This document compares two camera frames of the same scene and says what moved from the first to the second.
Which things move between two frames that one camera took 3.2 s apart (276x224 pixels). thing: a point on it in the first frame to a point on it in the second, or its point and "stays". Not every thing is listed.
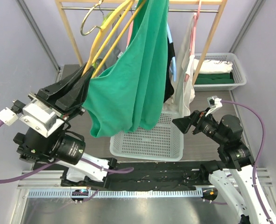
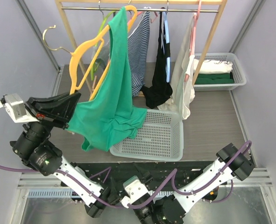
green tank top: (131, 94) to (112, 113)
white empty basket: (165, 142) stays
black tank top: (168, 87) to (159, 90)
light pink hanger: (192, 39) stays
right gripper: (196, 122) to (142, 210)
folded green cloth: (214, 78) stays
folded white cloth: (212, 66) stays
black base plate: (145, 174) stays
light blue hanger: (173, 66) to (168, 61)
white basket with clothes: (221, 72) stays
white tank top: (184, 90) stays
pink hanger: (130, 34) to (151, 21)
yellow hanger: (125, 6) to (102, 35)
